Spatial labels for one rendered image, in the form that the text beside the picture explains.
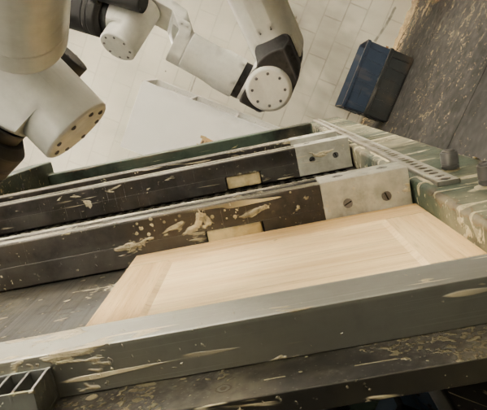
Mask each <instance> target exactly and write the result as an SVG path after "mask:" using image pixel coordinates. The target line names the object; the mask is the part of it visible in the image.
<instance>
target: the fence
mask: <svg viewBox="0 0 487 410"><path fill-rule="evenodd" d="M486 323H487V254H486V255H478V256H473V257H468V258H463V259H458V260H450V261H446V262H440V263H436V264H428V265H423V266H419V267H414V268H405V269H401V270H396V271H392V272H387V273H378V274H374V275H369V276H365V277H356V278H351V279H347V280H342V281H334V282H329V283H324V284H320V285H315V286H307V287H303V288H297V289H293V290H285V291H280V292H276V293H270V294H262V295H257V296H253V297H248V298H244V299H235V300H230V301H226V302H221V303H213V304H208V305H203V306H199V307H191V308H186V309H181V310H176V311H172V312H164V313H159V314H154V315H149V316H141V317H137V318H132V319H127V320H122V321H114V322H110V323H105V324H100V325H92V326H87V327H83V328H78V329H70V330H65V331H60V332H55V333H51V334H43V335H37V336H33V337H28V338H20V339H16V340H11V341H6V342H0V376H2V375H6V374H11V373H19V372H24V371H29V370H34V369H42V368H47V367H51V370H52V373H53V375H54V380H55V383H56V386H57V389H58V392H59V397H60V398H62V397H67V396H71V395H80V394H85V393H89V392H95V391H100V390H108V389H113V388H118V387H123V386H131V385H136V384H142V383H146V382H155V381H160V380H164V379H169V378H174V377H183V376H188V375H193V374H197V373H206V372H211V371H216V370H221V369H230V368H234V367H239V366H244V365H249V364H257V363H262V362H268V361H272V360H281V359H286V358H290V357H295V356H300V355H309V354H314V353H319V352H323V351H332V350H337V349H342V348H347V347H356V346H360V345H365V344H370V343H375V342H383V341H389V340H394V339H398V338H407V337H412V336H416V335H421V334H430V333H435V332H440V331H445V330H450V329H458V328H463V327H468V326H473V325H482V324H486Z"/></svg>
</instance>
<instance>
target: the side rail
mask: <svg viewBox="0 0 487 410"><path fill-rule="evenodd" d="M307 134H311V123H309V122H308V123H304V124H296V125H292V126H287V127H283V128H278V129H271V130H267V131H262V132H258V133H251V134H246V135H242V136H238V137H231V138H226V139H222V140H218V141H213V142H206V143H202V144H197V145H193V146H186V147H181V148H177V149H173V150H166V151H161V152H157V153H153V154H148V155H141V156H137V157H132V158H128V159H121V160H116V161H112V162H107V163H103V164H95V165H91V166H87V167H83V168H75V169H71V170H67V171H62V172H55V173H53V174H51V175H49V178H50V183H51V185H57V184H62V183H66V182H70V181H78V180H82V179H87V178H91V177H99V176H103V175H107V174H112V173H116V172H123V171H128V170H132V169H136V168H144V167H148V166H152V165H157V164H165V163H169V162H173V161H177V160H182V159H189V158H193V157H198V156H202V155H209V154H214V153H218V152H222V151H227V150H235V149H239V148H243V147H248V146H255V145H259V144H264V143H268V142H275V141H279V140H284V139H288V138H291V137H299V136H303V135H307Z"/></svg>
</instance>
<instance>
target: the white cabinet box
mask: <svg viewBox="0 0 487 410"><path fill-rule="evenodd" d="M278 128H279V127H277V126H275V125H273V124H269V123H267V122H265V121H262V120H259V119H257V118H254V117H253V116H249V115H247V114H244V113H242V112H239V111H236V110H234V109H232V108H230V107H226V106H224V105H222V104H219V103H217V102H214V101H211V100H210V99H207V98H204V97H201V96H199V95H196V94H193V93H191V92H189V91H187V90H184V89H181V88H179V87H176V86H174V85H170V84H168V83H166V82H164V81H161V80H158V79H151V80H143V81H142V82H141V86H140V89H139V91H138V94H137V98H136V101H135V103H134V106H133V110H132V113H131V116H130V118H129V121H128V125H127V128H126V130H125V133H124V137H123V140H122V142H121V145H120V146H121V147H123V148H125V149H128V150H131V151H134V152H136V153H138V154H140V155H148V154H153V153H157V152H161V151H166V150H173V149H177V148H181V147H186V146H193V145H197V144H202V143H206V142H213V141H218V140H222V139H226V138H231V137H238V136H242V135H246V134H251V133H258V132H262V131H267V130H271V129H278Z"/></svg>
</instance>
